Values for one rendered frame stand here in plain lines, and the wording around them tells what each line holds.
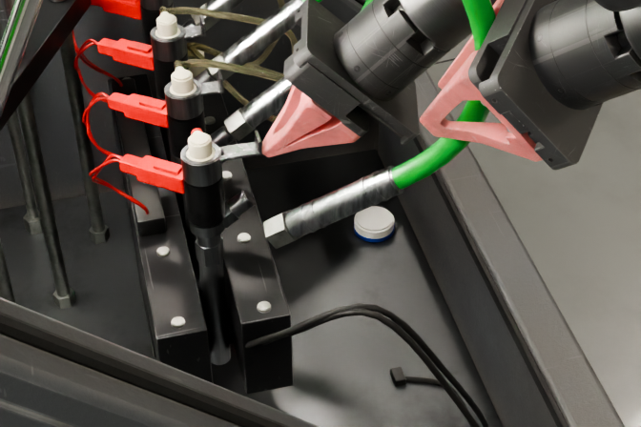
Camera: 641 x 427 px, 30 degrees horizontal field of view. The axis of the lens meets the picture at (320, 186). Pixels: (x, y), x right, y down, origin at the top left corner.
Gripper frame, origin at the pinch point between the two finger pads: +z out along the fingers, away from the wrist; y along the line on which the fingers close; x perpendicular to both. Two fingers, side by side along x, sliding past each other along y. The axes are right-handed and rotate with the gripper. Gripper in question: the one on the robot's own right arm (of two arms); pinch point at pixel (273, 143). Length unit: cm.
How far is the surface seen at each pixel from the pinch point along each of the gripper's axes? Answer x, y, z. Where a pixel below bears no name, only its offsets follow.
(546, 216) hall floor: -115, -112, 50
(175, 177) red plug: 1.2, 3.5, 6.3
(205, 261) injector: 2.4, -2.6, 10.3
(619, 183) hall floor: -126, -124, 38
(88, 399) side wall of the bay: 36.6, 15.5, -9.3
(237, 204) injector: 1.2, -1.2, 5.3
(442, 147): 11.6, -1.4, -13.9
